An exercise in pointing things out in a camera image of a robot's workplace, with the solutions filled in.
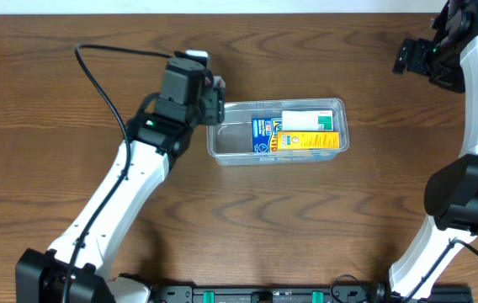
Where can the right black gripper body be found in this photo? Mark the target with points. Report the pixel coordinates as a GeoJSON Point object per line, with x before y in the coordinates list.
{"type": "Point", "coordinates": [416, 56]}

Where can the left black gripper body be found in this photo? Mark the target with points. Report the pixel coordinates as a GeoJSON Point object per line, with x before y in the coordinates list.
{"type": "Point", "coordinates": [209, 110]}

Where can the blue Kool Fever box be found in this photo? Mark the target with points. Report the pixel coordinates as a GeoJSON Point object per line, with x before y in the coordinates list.
{"type": "Point", "coordinates": [265, 134]}

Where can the white Panadol box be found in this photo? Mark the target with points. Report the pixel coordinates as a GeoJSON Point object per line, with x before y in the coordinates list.
{"type": "Point", "coordinates": [317, 120]}

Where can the yellow medicine box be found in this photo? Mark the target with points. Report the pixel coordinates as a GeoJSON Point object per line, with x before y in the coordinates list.
{"type": "Point", "coordinates": [308, 141]}

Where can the red medicine box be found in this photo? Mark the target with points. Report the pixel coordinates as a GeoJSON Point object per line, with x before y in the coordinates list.
{"type": "Point", "coordinates": [219, 82]}

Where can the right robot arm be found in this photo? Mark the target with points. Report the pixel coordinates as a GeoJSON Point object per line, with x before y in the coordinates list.
{"type": "Point", "coordinates": [451, 204]}

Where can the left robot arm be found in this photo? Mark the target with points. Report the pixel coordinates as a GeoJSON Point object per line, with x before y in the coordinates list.
{"type": "Point", "coordinates": [77, 265]}

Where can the clear plastic container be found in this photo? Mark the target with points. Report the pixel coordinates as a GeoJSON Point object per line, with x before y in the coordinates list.
{"type": "Point", "coordinates": [230, 142]}

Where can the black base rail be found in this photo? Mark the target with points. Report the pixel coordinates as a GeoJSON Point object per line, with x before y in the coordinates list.
{"type": "Point", "coordinates": [338, 293]}

